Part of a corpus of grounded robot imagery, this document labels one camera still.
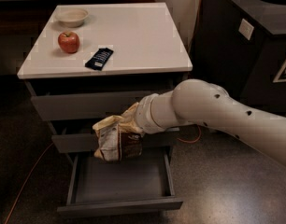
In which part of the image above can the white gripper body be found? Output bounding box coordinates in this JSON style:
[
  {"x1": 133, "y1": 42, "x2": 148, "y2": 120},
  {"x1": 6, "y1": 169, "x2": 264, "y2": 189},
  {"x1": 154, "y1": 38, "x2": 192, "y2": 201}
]
[{"x1": 134, "y1": 93, "x2": 164, "y2": 134}]

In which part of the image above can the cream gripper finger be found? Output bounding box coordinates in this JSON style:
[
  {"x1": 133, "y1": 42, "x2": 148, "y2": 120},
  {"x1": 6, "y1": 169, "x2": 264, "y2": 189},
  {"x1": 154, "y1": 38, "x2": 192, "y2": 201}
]
[
  {"x1": 122, "y1": 102, "x2": 139, "y2": 122},
  {"x1": 124, "y1": 120, "x2": 145, "y2": 137}
]

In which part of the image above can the brown chip bag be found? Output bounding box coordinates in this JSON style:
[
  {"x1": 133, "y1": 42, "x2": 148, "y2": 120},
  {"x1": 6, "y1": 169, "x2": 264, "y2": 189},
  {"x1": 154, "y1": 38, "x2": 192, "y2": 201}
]
[{"x1": 93, "y1": 116, "x2": 143, "y2": 162}]

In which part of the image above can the grey bottom drawer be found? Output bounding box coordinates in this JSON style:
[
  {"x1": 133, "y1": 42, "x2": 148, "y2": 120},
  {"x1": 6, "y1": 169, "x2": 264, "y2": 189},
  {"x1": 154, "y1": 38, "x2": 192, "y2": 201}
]
[{"x1": 58, "y1": 147, "x2": 182, "y2": 218}]

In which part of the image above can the grey drawer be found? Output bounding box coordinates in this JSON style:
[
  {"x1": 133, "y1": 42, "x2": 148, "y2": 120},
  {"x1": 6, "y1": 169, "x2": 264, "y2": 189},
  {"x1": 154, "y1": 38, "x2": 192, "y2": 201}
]
[
  {"x1": 58, "y1": 147, "x2": 182, "y2": 218},
  {"x1": 23, "y1": 75, "x2": 187, "y2": 122},
  {"x1": 50, "y1": 119, "x2": 179, "y2": 153}
]

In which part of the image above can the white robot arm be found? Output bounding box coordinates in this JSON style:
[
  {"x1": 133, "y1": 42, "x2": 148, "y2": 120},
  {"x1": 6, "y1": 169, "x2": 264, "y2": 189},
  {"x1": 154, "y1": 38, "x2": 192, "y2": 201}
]
[{"x1": 130, "y1": 79, "x2": 286, "y2": 167}]

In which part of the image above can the grey top drawer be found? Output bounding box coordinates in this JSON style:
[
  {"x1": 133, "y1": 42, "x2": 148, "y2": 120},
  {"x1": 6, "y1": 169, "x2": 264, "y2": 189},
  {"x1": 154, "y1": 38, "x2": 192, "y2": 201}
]
[{"x1": 23, "y1": 75, "x2": 187, "y2": 122}]

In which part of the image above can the grey middle drawer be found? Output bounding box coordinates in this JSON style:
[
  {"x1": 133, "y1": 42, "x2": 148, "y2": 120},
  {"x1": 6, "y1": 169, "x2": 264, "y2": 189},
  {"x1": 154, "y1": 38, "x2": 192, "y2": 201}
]
[{"x1": 50, "y1": 119, "x2": 179, "y2": 153}]

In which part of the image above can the grey drawer cabinet white top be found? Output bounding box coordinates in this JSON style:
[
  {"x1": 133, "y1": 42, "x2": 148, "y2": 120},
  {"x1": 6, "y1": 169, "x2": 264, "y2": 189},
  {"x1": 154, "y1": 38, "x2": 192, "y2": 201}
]
[{"x1": 17, "y1": 2, "x2": 193, "y2": 173}]

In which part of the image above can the dark blue snack bar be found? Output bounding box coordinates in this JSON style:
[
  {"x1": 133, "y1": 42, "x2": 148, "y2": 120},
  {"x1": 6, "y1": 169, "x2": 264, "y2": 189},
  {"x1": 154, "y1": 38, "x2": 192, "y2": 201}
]
[{"x1": 85, "y1": 48, "x2": 114, "y2": 71}]

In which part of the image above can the red apple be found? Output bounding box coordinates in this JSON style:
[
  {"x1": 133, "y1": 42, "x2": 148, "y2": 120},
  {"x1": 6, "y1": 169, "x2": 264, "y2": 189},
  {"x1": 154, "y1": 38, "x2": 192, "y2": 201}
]
[{"x1": 58, "y1": 31, "x2": 80, "y2": 53}]

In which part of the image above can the white paper bowl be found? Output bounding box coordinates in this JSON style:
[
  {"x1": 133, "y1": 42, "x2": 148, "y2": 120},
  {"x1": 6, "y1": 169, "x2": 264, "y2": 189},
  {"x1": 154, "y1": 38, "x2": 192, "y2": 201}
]
[{"x1": 55, "y1": 8, "x2": 89, "y2": 28}]

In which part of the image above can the black trash bin cabinet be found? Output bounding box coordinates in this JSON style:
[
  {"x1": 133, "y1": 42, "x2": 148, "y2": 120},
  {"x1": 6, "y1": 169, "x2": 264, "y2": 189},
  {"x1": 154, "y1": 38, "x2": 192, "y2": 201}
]
[{"x1": 190, "y1": 0, "x2": 286, "y2": 115}]

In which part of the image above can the white label on bin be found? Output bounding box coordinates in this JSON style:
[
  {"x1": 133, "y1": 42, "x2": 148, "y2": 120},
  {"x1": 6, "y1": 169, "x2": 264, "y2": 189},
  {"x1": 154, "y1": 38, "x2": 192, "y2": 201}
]
[{"x1": 238, "y1": 19, "x2": 254, "y2": 40}]

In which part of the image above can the orange extension cable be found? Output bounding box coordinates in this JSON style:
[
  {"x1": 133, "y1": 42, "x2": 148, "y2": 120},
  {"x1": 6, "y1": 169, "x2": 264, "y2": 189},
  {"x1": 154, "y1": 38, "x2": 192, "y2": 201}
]
[{"x1": 2, "y1": 0, "x2": 212, "y2": 224}]

